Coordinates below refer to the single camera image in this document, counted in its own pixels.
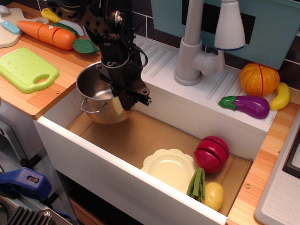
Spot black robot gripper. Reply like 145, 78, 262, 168
97, 42, 151, 111

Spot stainless steel pot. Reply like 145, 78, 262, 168
76, 62, 135, 124

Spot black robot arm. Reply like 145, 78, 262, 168
46, 0, 151, 111

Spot white toy sink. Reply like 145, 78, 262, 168
35, 36, 277, 225

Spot brown cardboard sheet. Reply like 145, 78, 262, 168
68, 111, 252, 216

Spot grey toy faucet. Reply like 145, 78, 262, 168
174, 0, 225, 86

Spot orange wooden toy carrot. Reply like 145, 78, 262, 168
16, 20, 101, 55

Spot cream scalloped plate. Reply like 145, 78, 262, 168
141, 149, 196, 194

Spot green toy cucumber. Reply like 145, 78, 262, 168
52, 22, 78, 37

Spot green plastic cutting board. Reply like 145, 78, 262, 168
0, 48, 60, 93

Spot red wooden toy onion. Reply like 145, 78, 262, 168
193, 136, 230, 174

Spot green felt leaves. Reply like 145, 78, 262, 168
187, 167, 205, 203

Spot white faucet spray head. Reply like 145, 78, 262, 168
215, 0, 246, 51

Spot wooden cutting board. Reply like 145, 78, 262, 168
0, 8, 49, 48

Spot blue clamp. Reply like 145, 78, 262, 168
0, 167, 52, 201

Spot purple toy eggplant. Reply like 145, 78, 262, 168
218, 95, 270, 120

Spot yellow toy potato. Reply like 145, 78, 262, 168
203, 182, 224, 211

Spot orange toy pumpkin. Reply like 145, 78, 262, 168
239, 63, 280, 96

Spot black finned metal block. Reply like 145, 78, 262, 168
5, 207, 56, 225

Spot yellow toy banana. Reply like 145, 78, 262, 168
270, 82, 290, 110

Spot white toy stove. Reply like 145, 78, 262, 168
255, 121, 300, 225

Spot yellow handled toy knife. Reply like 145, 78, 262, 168
41, 7, 84, 37

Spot blue handled toy knife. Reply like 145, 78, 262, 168
0, 5, 21, 35

